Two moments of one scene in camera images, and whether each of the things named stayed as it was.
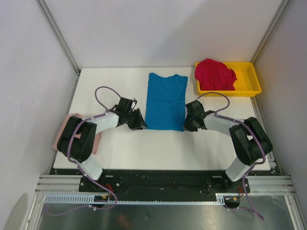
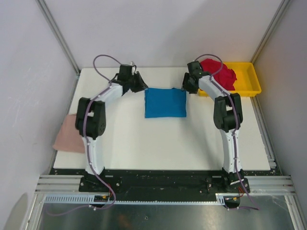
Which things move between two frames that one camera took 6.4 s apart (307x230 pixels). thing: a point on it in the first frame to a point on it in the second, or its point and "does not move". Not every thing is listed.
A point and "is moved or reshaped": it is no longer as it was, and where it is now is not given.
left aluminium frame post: [58, 35] does not move
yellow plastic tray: [247, 84] does not move
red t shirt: [213, 75] does not move
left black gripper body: [134, 120] to [135, 84]
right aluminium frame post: [281, 6] does not move
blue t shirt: [166, 102] is moved or reshaped
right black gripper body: [189, 123] to [187, 85]
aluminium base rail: [271, 185] does not move
